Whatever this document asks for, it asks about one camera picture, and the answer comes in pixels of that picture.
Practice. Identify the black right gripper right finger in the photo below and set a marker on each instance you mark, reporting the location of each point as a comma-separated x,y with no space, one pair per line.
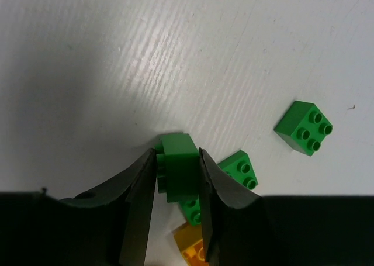
231,217

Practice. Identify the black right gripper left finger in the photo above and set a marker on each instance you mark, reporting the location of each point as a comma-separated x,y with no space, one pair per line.
109,224

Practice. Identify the green lego brick cluster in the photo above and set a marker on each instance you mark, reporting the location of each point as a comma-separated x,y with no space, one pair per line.
238,166

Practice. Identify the green lego piece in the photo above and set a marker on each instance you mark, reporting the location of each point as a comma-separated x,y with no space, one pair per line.
177,167

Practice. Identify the small green lego brick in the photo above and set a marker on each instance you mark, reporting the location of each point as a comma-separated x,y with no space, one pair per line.
303,127

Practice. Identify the orange 2x3 lego brick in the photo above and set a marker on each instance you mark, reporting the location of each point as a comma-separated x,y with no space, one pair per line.
190,244

